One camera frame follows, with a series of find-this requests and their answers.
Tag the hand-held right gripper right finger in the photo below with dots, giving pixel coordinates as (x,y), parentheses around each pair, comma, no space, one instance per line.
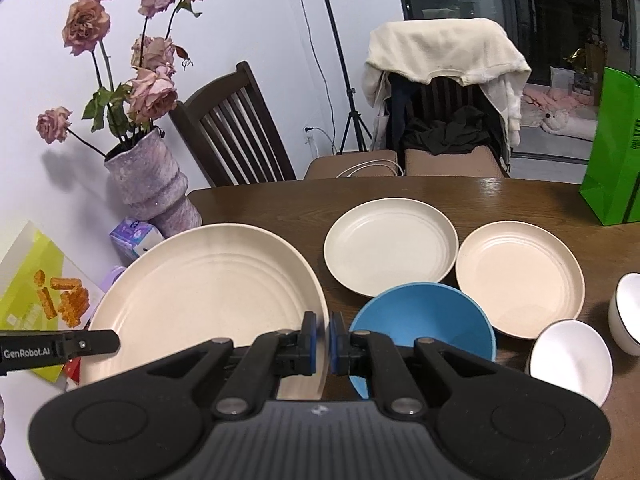
(337,345)

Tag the white wall outlet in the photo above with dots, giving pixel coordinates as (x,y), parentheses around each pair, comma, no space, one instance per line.
(311,140)

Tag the cream plate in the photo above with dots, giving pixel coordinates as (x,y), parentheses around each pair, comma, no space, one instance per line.
(210,285)

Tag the dried pink rose bouquet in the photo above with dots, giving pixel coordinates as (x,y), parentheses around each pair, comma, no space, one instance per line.
(152,95)

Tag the dark wooden chair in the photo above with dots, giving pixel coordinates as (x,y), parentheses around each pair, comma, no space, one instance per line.
(450,92)
(235,125)

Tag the pink bedding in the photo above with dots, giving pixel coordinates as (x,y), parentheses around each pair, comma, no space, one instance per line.
(540,97)

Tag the yellow-green snack box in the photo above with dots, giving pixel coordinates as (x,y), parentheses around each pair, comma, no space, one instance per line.
(30,280)

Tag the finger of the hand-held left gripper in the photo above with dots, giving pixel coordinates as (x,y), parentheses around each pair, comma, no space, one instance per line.
(90,344)

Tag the green paper bag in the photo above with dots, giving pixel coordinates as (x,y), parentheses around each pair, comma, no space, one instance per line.
(612,160)

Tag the chair with white cloth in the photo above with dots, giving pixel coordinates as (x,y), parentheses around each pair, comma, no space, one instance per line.
(440,45)

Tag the white plush toy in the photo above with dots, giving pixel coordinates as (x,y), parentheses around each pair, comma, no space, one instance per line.
(552,122)

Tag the black tripod stand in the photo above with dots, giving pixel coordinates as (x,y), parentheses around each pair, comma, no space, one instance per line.
(334,25)

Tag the purple tissue box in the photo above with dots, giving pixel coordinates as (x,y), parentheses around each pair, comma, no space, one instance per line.
(132,235)

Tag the purple textured vase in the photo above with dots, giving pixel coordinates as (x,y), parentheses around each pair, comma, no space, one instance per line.
(150,180)

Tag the red box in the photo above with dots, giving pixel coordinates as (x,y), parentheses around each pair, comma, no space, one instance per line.
(72,372)

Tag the pale pink plate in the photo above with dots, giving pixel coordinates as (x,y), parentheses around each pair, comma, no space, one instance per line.
(520,280)

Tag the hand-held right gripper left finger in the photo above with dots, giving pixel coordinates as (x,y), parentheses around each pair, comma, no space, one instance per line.
(309,345)

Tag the black cloth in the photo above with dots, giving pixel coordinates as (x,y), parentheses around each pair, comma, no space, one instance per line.
(445,137)

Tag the blue bowl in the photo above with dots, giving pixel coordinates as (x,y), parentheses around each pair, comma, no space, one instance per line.
(425,315)

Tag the white bowl with black rim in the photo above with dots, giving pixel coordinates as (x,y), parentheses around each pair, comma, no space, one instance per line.
(570,360)
(629,310)

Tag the off-white plate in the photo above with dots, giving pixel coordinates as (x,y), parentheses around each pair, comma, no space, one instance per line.
(390,245)

